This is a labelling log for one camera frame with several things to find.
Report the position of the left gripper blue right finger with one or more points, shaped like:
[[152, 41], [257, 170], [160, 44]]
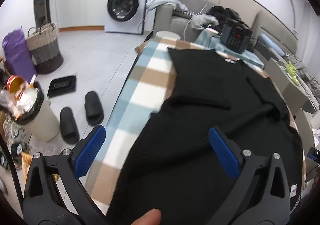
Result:
[[229, 154]]

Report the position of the grey sofa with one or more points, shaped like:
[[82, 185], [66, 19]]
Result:
[[165, 20]]

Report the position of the black knit garment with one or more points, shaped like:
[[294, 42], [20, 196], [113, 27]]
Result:
[[173, 168]]

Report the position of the teal checkered cloth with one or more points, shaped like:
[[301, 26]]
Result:
[[210, 39]]

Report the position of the purple bag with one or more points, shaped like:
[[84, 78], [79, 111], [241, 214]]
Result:
[[17, 55]]

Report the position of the black slipper right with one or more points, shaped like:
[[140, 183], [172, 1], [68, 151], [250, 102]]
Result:
[[93, 109]]

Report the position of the plaid checkered table cloth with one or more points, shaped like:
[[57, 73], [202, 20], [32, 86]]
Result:
[[151, 82]]

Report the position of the black slipper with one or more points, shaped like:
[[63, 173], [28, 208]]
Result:
[[68, 128], [93, 109]]

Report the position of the woven laundry basket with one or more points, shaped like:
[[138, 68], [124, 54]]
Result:
[[44, 48]]

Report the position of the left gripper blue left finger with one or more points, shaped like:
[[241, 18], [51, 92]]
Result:
[[86, 150]]

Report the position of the grey crumpled garment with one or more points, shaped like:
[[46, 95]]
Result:
[[200, 22]]

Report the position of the black electronic cooker device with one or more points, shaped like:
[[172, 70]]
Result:
[[235, 35]]

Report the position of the person's thumb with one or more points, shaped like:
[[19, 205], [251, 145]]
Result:
[[152, 217]]

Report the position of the white front-load washing machine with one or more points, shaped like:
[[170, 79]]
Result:
[[125, 16]]

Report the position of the orange snack bag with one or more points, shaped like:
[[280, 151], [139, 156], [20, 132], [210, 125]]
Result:
[[26, 163]]

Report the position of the black slipper left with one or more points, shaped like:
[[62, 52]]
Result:
[[68, 128]]

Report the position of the yellow-green toy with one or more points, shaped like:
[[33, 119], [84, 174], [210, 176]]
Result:
[[291, 70]]

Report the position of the light blue blanket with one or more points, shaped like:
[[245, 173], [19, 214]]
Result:
[[176, 4]]

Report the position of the black plastic tray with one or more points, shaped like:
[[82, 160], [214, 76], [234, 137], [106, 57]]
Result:
[[61, 86]]

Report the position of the black clothes pile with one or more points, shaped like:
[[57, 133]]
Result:
[[221, 14]]

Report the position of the white round stool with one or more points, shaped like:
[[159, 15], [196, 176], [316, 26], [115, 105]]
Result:
[[167, 34]]

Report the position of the beige trash bin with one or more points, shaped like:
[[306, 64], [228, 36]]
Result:
[[40, 121]]

